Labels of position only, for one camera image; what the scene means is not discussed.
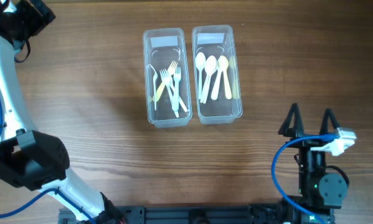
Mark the right blue cable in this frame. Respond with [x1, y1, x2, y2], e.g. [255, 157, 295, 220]
[270, 133, 339, 224]

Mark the clear plastic container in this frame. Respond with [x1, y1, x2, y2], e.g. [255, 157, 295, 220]
[143, 28, 192, 128]
[192, 25, 243, 124]

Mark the yellow plastic fork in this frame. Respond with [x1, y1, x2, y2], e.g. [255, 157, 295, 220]
[154, 60, 178, 101]

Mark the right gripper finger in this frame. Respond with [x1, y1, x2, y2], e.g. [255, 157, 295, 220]
[278, 103, 305, 138]
[319, 108, 340, 135]

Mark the white spoon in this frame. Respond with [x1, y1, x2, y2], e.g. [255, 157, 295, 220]
[210, 56, 223, 100]
[200, 55, 217, 103]
[195, 52, 206, 100]

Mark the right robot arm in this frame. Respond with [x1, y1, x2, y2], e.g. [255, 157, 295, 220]
[271, 103, 357, 223]

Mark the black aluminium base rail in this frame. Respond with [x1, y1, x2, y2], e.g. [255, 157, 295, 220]
[57, 202, 334, 224]

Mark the yellow plastic spoon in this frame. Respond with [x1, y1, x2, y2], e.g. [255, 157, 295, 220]
[218, 55, 232, 100]

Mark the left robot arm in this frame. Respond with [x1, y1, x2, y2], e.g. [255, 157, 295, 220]
[0, 0, 126, 223]

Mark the right clear plastic container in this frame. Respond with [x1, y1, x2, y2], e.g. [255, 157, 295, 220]
[192, 25, 243, 124]

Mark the left clear plastic container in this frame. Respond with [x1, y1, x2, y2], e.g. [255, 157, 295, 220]
[143, 28, 192, 128]

